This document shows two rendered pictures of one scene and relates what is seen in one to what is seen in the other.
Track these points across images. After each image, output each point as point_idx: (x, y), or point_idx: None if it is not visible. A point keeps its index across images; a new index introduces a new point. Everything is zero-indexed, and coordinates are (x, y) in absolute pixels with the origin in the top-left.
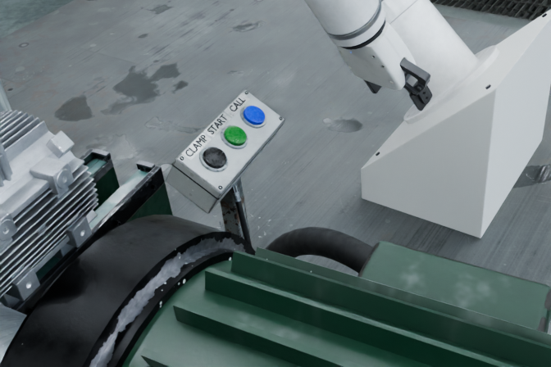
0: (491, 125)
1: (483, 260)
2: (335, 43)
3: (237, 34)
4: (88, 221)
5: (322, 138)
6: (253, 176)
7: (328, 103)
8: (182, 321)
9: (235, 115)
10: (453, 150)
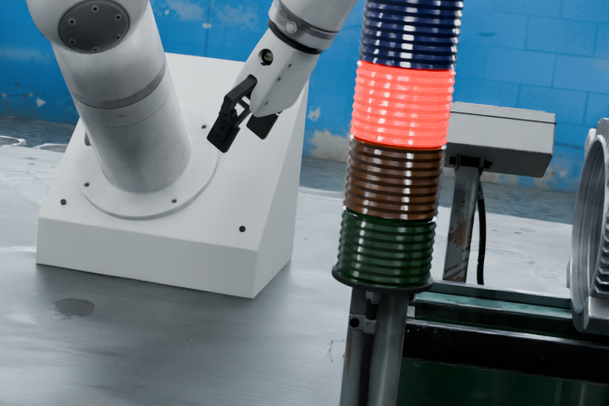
0: (305, 112)
1: (323, 259)
2: (324, 48)
3: None
4: None
5: (115, 319)
6: (235, 357)
7: (2, 317)
8: None
9: None
10: (293, 159)
